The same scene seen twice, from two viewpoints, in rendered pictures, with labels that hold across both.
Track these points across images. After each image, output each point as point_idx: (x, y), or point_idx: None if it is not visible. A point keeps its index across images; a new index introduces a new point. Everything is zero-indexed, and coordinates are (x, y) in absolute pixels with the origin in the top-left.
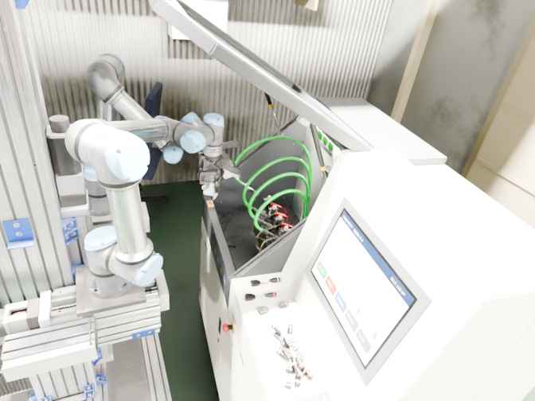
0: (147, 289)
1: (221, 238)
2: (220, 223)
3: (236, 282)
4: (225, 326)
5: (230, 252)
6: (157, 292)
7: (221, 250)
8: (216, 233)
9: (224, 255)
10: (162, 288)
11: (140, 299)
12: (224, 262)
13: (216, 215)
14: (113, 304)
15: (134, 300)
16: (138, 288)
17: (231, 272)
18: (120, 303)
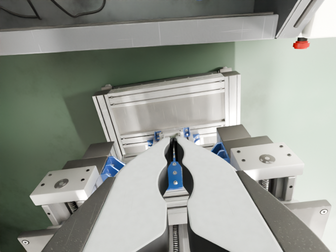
0: (267, 183)
1: (134, 32)
2: (69, 27)
3: (329, 27)
4: (307, 46)
5: (127, 2)
6: (294, 178)
7: (182, 40)
8: (114, 45)
9: (204, 35)
10: (288, 171)
11: (329, 212)
12: (226, 39)
13: (29, 33)
14: (319, 237)
15: (326, 218)
16: (303, 215)
17: (265, 28)
18: (322, 231)
